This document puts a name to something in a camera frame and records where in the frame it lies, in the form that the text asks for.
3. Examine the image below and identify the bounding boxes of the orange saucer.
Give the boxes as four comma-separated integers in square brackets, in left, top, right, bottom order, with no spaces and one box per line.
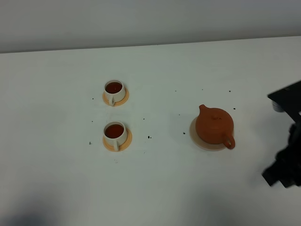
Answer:
[103,128,132,152]
[102,88,129,107]

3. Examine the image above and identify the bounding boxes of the brown clay teapot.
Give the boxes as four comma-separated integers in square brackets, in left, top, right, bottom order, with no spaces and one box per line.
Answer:
[195,105,236,149]

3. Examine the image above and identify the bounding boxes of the white teacup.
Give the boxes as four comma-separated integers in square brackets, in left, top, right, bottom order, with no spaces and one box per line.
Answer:
[103,121,127,151]
[104,80,126,106]

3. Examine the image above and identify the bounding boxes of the far white teacup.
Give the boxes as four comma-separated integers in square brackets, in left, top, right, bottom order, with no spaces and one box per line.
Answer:
[104,80,126,106]

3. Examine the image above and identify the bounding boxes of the far orange saucer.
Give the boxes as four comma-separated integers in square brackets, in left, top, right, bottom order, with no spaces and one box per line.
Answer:
[102,88,129,107]

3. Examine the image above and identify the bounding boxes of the beige round teapot coaster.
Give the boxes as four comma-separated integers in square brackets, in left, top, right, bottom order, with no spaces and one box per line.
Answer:
[189,117,226,151]

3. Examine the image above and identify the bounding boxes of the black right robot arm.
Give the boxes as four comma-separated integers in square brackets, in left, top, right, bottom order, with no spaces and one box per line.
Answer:
[262,81,301,188]

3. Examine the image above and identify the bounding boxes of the near white teacup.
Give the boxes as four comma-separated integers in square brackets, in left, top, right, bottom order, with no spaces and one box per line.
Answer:
[103,121,127,151]

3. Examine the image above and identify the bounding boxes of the near orange saucer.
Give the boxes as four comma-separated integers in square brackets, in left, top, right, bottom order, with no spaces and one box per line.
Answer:
[103,128,132,152]

